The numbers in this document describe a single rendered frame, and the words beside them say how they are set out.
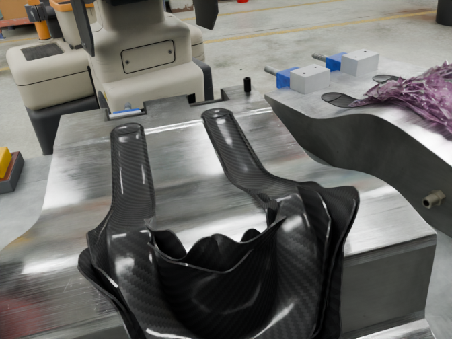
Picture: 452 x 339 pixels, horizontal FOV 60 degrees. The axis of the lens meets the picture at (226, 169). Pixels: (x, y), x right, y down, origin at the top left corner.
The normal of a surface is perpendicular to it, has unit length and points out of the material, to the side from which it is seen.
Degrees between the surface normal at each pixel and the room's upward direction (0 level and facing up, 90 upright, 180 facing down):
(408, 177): 90
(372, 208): 4
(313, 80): 90
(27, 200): 0
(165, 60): 98
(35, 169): 0
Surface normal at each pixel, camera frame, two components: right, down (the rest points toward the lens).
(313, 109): -0.07, -0.83
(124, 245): 0.11, -0.58
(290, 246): 0.14, -0.36
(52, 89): 0.51, 0.44
